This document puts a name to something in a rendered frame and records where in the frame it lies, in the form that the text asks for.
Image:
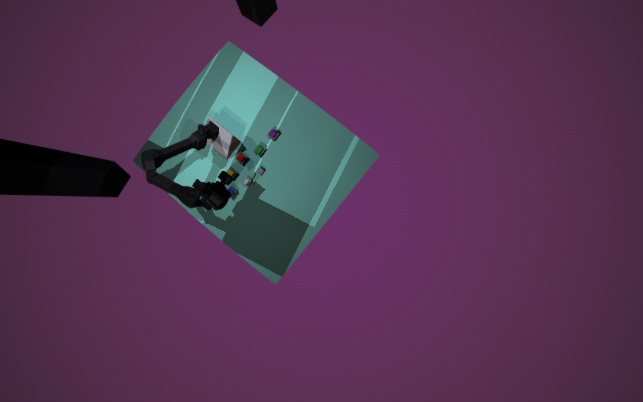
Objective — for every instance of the yellow button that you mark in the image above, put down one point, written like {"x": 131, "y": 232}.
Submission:
{"x": 232, "y": 173}

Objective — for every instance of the blue button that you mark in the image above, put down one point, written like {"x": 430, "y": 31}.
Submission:
{"x": 233, "y": 192}

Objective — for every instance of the green button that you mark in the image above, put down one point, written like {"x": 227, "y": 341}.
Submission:
{"x": 259, "y": 150}

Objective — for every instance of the purple button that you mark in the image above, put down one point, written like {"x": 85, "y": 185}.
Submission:
{"x": 273, "y": 134}

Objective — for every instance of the red button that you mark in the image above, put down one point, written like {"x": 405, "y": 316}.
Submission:
{"x": 241, "y": 157}

